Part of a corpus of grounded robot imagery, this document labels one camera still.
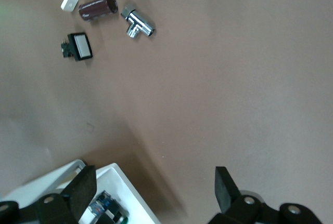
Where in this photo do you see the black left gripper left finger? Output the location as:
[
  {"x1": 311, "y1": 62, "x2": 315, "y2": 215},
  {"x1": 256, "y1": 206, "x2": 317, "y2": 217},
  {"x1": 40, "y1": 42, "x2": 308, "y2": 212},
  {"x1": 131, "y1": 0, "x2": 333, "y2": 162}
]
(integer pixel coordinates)
[{"x1": 0, "y1": 165, "x2": 98, "y2": 224}]

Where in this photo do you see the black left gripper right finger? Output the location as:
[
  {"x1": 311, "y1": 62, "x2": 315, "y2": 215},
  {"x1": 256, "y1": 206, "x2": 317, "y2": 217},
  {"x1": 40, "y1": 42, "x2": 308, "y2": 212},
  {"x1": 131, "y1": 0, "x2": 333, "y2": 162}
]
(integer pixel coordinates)
[{"x1": 208, "y1": 166, "x2": 323, "y2": 224}]

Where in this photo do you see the green push button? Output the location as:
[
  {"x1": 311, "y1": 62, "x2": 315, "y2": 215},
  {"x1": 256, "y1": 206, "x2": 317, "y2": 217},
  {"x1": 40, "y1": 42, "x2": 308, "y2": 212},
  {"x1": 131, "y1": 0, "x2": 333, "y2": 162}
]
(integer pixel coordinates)
[{"x1": 88, "y1": 190, "x2": 130, "y2": 224}]

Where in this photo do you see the white plastic bin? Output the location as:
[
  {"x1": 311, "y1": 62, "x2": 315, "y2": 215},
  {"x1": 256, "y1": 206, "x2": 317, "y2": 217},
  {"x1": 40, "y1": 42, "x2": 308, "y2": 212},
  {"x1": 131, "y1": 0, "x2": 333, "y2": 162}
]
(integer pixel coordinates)
[{"x1": 0, "y1": 159, "x2": 162, "y2": 224}]

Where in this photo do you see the chrome tee pipe fitting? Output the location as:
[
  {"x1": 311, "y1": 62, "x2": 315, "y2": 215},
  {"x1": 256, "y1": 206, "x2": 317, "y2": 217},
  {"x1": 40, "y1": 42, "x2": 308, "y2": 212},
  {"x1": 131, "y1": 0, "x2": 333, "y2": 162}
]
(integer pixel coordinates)
[{"x1": 120, "y1": 4, "x2": 156, "y2": 40}]

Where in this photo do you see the brown cylinder capacitor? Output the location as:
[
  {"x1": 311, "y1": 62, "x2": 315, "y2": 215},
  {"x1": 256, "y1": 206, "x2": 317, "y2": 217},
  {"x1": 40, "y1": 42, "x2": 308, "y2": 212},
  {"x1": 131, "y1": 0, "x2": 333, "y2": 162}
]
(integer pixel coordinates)
[{"x1": 78, "y1": 0, "x2": 118, "y2": 23}]

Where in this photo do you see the black rectangular white-faced switch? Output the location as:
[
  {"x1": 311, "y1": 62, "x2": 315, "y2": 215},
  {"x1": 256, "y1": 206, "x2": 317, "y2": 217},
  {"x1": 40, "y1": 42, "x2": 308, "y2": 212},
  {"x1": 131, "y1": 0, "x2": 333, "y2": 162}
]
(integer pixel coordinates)
[{"x1": 60, "y1": 32, "x2": 94, "y2": 62}]

